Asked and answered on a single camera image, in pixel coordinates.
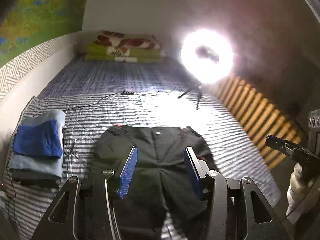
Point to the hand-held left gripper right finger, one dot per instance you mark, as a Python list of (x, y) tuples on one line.
[(192, 172)]

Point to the black tripod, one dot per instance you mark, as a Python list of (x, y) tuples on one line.
[(197, 95)]

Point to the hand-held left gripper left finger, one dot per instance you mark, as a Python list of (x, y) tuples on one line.
[(128, 172)]

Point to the light blue folded cloth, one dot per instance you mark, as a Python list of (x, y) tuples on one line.
[(42, 166)]

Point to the dark folded cloth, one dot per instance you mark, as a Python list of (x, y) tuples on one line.
[(35, 182)]

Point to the green wall poster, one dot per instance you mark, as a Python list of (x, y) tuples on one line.
[(42, 12)]

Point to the brown floral folded blanket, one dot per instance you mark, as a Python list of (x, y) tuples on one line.
[(130, 42)]

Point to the black pants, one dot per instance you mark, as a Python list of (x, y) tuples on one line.
[(160, 150)]

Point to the white patterned bed frame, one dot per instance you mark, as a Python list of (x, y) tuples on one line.
[(25, 62)]

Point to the wooden slatted radiator cover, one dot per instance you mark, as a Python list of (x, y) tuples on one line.
[(260, 117)]

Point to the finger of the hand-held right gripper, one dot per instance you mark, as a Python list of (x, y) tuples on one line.
[(285, 146)]

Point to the person's right hand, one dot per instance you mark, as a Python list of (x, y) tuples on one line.
[(296, 190)]

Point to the striped bed sheet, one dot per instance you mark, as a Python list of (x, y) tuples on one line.
[(100, 87)]

